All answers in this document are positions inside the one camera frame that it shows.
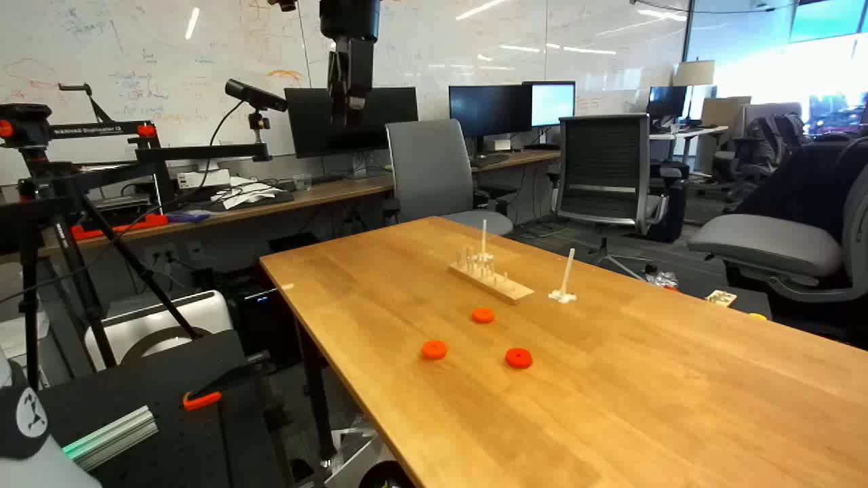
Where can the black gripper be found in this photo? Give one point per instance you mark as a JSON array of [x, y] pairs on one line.
[[352, 23]]

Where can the orange disc with hole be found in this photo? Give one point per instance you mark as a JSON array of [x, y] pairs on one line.
[[483, 316], [435, 351], [518, 358]]

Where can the large black monitor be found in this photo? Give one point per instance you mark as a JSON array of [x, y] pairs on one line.
[[312, 123]]

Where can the long wooden desk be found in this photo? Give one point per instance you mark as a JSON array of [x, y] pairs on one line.
[[314, 194]]

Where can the gray office chair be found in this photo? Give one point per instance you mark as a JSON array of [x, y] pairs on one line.
[[769, 244], [430, 172]]

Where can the white papers pile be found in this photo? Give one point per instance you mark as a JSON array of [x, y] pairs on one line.
[[244, 194]]

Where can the lit white screen monitor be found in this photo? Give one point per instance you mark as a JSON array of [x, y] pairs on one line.
[[552, 104]]

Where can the wooden peg board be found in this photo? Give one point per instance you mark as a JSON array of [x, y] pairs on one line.
[[495, 283]]

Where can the black mesh office chair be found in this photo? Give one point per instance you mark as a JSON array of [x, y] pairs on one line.
[[599, 167]]

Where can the flat orange red item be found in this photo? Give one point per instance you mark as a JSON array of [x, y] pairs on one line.
[[116, 225]]

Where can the white single peg stand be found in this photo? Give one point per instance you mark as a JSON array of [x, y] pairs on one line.
[[561, 295]]

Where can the white equipment box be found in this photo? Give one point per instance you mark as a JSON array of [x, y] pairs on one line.
[[157, 320]]

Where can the black table leg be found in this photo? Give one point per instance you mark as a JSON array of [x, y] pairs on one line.
[[314, 397]]

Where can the small distant black monitor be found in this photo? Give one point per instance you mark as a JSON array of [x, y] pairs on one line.
[[666, 100]]

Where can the distant office desk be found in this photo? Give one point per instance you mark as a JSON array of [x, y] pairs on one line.
[[687, 134]]

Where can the beige lamp shade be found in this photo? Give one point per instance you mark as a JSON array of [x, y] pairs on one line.
[[695, 74]]

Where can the small white red toy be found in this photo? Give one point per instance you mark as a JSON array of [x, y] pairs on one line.
[[666, 276]]

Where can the distant dark office chair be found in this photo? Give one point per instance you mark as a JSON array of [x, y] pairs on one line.
[[759, 144]]

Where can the silver metal tube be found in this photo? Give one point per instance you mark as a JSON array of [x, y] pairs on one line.
[[108, 438]]

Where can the small pale box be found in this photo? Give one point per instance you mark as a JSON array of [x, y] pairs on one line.
[[718, 295]]

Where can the black draped cloth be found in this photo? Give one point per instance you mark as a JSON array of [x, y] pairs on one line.
[[794, 190]]

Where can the black cap white logo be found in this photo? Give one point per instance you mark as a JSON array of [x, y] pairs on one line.
[[19, 420]]

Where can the black stereo camera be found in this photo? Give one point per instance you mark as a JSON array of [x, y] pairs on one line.
[[253, 92]]

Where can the black camera tripod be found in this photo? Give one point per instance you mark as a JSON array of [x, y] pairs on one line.
[[55, 194]]

